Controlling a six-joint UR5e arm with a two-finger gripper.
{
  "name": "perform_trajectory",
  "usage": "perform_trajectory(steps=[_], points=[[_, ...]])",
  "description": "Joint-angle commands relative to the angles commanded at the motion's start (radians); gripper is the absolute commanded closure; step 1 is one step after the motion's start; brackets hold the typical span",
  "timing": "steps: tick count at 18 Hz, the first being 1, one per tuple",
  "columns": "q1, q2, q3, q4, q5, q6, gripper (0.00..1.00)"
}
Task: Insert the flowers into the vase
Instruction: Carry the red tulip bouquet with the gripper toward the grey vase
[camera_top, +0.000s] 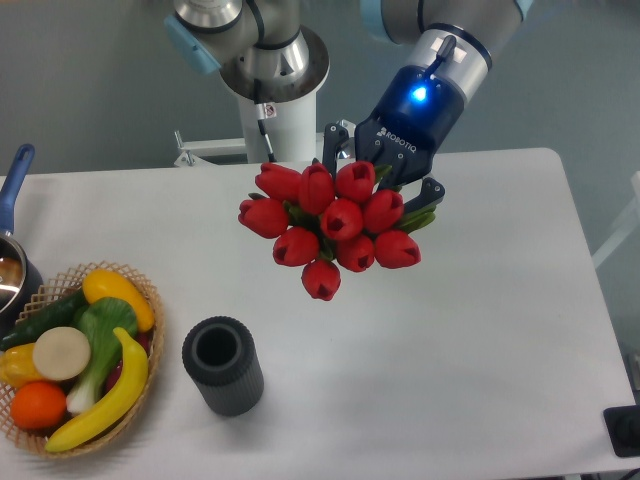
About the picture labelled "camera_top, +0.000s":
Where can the green bok choy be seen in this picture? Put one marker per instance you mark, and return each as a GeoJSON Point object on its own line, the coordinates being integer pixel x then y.
{"type": "Point", "coordinates": [97, 322]}

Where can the red tulip bouquet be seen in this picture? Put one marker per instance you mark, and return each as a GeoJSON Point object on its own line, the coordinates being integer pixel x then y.
{"type": "Point", "coordinates": [325, 223]}

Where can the dark grey ribbed vase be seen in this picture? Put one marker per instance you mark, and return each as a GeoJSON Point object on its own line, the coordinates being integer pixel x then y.
{"type": "Point", "coordinates": [220, 357]}

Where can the blue handled saucepan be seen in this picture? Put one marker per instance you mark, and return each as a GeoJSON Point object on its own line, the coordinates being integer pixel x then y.
{"type": "Point", "coordinates": [20, 279]}

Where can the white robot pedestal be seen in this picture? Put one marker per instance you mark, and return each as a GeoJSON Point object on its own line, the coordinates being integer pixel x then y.
{"type": "Point", "coordinates": [289, 128]}

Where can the yellow banana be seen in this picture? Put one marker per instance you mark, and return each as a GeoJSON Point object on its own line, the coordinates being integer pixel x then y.
{"type": "Point", "coordinates": [113, 406]}

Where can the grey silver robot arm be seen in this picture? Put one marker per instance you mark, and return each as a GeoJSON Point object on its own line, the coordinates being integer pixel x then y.
{"type": "Point", "coordinates": [274, 65]}

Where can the black device at edge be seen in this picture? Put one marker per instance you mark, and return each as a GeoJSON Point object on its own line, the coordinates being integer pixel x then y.
{"type": "Point", "coordinates": [622, 425]}

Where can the green cucumber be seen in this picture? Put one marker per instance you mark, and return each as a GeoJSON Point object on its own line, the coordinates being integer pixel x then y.
{"type": "Point", "coordinates": [59, 313]}

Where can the red fruit under banana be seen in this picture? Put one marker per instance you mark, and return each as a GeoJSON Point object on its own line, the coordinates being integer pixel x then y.
{"type": "Point", "coordinates": [144, 339]}

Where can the yellow bell pepper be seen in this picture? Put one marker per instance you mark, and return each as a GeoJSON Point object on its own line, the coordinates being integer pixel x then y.
{"type": "Point", "coordinates": [17, 366]}

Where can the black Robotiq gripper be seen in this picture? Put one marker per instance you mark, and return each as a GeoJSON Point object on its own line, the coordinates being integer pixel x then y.
{"type": "Point", "coordinates": [404, 131]}

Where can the yellow squash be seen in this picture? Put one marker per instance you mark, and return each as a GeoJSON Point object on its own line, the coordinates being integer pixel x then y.
{"type": "Point", "coordinates": [102, 283]}

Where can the woven wicker basket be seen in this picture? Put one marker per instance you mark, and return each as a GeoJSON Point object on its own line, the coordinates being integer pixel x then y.
{"type": "Point", "coordinates": [62, 285]}

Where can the orange fruit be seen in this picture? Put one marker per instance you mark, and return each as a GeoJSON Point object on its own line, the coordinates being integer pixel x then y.
{"type": "Point", "coordinates": [38, 405]}

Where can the white metal frame right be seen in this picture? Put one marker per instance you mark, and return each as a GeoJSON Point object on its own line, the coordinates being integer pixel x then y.
{"type": "Point", "coordinates": [621, 228]}

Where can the beige round slice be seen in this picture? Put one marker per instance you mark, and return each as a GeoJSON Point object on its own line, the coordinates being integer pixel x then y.
{"type": "Point", "coordinates": [61, 353]}

